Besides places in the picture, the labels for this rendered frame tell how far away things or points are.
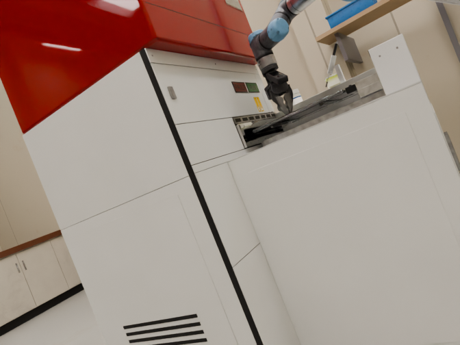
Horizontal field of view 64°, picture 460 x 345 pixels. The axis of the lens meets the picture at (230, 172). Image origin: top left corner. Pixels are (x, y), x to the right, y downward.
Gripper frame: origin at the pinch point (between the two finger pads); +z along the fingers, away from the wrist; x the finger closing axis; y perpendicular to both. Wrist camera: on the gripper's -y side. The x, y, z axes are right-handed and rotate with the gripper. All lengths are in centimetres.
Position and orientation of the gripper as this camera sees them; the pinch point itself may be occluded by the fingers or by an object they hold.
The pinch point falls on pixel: (289, 112)
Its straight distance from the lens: 151.6
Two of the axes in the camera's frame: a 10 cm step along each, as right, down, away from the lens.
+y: -1.7, 0.7, 9.8
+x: -9.1, 3.7, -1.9
